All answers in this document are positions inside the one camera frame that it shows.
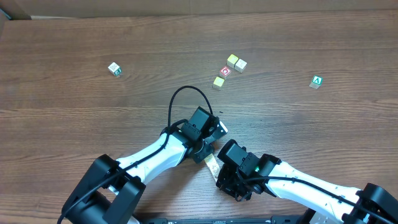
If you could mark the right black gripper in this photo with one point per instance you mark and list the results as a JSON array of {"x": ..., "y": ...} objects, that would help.
[{"x": 226, "y": 181}]

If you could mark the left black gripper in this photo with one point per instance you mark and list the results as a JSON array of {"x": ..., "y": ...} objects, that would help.
[{"x": 202, "y": 155}]

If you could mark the red edged frog block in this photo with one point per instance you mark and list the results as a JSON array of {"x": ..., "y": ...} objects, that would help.
[{"x": 210, "y": 158}]

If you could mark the animal picture wooden block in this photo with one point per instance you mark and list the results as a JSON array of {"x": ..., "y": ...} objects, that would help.
[{"x": 215, "y": 170}]

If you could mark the yellow G letter block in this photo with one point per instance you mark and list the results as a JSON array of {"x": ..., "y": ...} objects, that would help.
[{"x": 212, "y": 165}]

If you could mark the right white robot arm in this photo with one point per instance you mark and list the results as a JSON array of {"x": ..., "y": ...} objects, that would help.
[{"x": 337, "y": 203}]

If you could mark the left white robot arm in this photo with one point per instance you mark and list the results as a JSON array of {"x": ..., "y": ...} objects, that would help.
[{"x": 110, "y": 189}]

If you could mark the yellow top block lower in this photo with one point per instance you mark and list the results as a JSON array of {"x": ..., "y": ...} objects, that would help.
[{"x": 218, "y": 83}]

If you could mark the red top block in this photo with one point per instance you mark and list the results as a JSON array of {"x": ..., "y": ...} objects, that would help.
[{"x": 225, "y": 72}]

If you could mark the plain top wooden block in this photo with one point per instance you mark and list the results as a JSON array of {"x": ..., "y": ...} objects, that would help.
[{"x": 240, "y": 65}]

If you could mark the yellow top block upper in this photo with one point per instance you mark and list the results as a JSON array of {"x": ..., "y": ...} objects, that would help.
[{"x": 232, "y": 60}]

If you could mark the green sided wooden block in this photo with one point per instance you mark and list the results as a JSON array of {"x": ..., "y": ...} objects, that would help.
[{"x": 115, "y": 69}]

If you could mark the green A letter block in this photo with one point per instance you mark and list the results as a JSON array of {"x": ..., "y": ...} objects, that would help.
[{"x": 316, "y": 82}]

